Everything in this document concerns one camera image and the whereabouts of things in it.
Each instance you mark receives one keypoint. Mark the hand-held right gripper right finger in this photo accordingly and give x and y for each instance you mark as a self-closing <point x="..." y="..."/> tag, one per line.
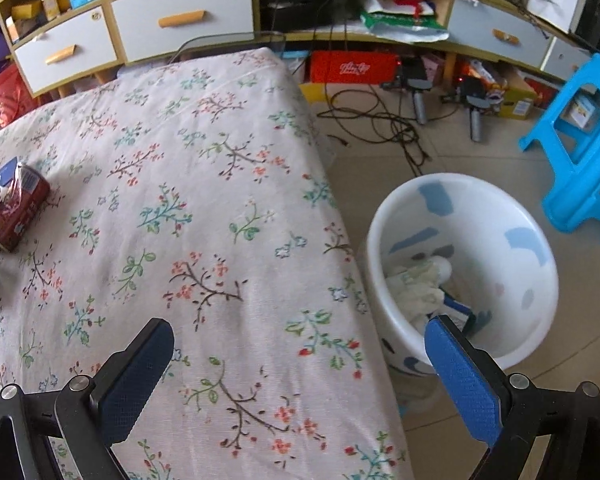
<point x="460" y="385"/>

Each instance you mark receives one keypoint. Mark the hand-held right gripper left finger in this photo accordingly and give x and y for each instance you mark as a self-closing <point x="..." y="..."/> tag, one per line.
<point x="130" y="385"/>

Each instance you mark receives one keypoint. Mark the blue carton box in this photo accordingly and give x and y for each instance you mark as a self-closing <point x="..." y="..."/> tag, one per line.
<point x="457" y="307"/>

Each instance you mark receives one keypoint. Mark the white bin blue face print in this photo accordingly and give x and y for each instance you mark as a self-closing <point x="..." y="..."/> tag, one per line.
<point x="480" y="220"/>

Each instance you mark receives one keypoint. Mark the floral tablecloth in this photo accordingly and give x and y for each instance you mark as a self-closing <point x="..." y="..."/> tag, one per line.
<point x="205" y="210"/>

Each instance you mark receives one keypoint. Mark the crushed red can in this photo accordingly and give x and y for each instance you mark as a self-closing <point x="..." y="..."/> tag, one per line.
<point x="22" y="205"/>

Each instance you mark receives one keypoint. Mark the black grey handheld device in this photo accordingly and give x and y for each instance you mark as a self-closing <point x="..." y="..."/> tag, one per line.
<point x="475" y="105"/>
<point x="415" y="85"/>

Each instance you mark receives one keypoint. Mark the yellow cardboard box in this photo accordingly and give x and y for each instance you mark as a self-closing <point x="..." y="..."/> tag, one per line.
<point x="517" y="97"/>

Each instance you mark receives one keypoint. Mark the red plastic bag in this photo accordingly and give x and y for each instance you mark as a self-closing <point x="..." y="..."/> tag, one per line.
<point x="5" y="97"/>

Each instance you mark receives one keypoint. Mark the blue plastic stool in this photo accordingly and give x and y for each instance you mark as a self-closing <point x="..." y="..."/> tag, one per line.
<point x="580" y="90"/>

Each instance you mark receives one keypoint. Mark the red flat box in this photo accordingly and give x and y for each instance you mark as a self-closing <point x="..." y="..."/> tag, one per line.
<point x="350" y="67"/>

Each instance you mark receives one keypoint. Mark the small white drawer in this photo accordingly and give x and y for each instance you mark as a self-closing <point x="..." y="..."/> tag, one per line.
<point x="562" y="57"/>

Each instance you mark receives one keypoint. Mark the green white plastic bag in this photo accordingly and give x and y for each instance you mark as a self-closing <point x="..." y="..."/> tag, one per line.
<point x="405" y="25"/>

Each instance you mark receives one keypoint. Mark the white drawer round sticker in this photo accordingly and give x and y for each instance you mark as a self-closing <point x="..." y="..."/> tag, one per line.
<point x="140" y="10"/>

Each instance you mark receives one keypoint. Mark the yellow shelf box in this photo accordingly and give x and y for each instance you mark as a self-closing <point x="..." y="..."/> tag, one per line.
<point x="25" y="11"/>

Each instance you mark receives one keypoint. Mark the yellow capped bottle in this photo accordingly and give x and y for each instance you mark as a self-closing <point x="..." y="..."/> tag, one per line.
<point x="48" y="2"/>

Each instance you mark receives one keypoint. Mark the black appliance box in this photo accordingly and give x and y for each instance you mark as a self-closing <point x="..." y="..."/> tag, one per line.
<point x="300" y="10"/>

